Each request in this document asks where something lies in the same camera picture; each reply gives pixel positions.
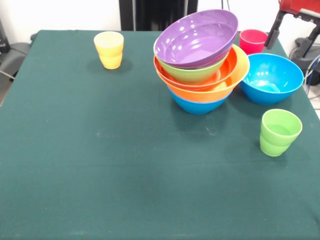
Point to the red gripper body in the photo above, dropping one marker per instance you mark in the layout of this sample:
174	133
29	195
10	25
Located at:
297	5

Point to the large yellow-orange bowl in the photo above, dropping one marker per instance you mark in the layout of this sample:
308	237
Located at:
240	70

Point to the green bowl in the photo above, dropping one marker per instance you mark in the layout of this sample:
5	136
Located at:
192	75

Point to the purple bowl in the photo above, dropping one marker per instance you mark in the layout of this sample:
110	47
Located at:
195	42

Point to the dark green tablecloth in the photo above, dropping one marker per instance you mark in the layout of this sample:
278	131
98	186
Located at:
150	187

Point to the green cup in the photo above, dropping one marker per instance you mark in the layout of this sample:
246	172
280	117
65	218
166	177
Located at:
277	142

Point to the red cup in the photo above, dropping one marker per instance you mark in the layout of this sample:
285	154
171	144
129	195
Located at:
251	41

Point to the yellow cup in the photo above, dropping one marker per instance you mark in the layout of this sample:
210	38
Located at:
108	57

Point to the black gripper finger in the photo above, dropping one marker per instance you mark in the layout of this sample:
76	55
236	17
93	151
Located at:
308	42
273	32

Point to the light blue bowl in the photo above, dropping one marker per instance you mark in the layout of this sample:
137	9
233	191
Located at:
272	80
200	107

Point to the orange-red shallow bowl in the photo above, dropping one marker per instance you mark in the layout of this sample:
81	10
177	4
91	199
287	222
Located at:
230	65

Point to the grey office chair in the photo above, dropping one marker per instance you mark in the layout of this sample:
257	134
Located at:
15	55

